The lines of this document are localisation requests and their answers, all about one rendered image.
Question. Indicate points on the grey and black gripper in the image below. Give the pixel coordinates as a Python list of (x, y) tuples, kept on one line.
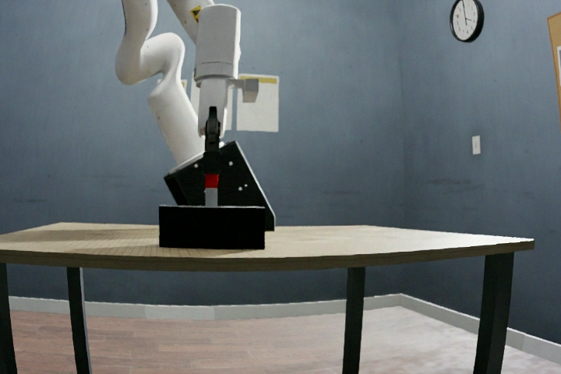
[(213, 94)]

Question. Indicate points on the red and grey pin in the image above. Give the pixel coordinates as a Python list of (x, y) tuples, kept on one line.
[(211, 190)]

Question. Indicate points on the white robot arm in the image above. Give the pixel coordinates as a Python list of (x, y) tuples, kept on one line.
[(216, 28)]

